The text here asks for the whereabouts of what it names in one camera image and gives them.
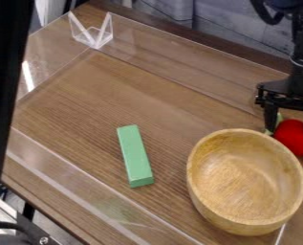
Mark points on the black clamp bracket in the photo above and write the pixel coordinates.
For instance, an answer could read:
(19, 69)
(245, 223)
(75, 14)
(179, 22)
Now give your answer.
(38, 236)

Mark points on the green rectangular block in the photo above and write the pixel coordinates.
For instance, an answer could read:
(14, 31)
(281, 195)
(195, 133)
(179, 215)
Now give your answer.
(137, 163)

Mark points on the wooden bowl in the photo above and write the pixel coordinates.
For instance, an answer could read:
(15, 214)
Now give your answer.
(245, 181)

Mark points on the black table leg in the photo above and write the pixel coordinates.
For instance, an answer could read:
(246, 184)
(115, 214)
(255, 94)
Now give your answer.
(29, 211)

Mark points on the clear acrylic tray enclosure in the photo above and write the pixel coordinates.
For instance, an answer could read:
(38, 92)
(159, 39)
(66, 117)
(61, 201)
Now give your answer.
(179, 90)

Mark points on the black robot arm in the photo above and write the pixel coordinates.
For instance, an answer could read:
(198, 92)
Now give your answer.
(273, 11)

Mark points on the red plush fruit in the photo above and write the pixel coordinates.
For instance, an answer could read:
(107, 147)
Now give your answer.
(289, 134)

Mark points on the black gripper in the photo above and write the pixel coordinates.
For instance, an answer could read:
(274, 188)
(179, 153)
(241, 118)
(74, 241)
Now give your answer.
(274, 91)

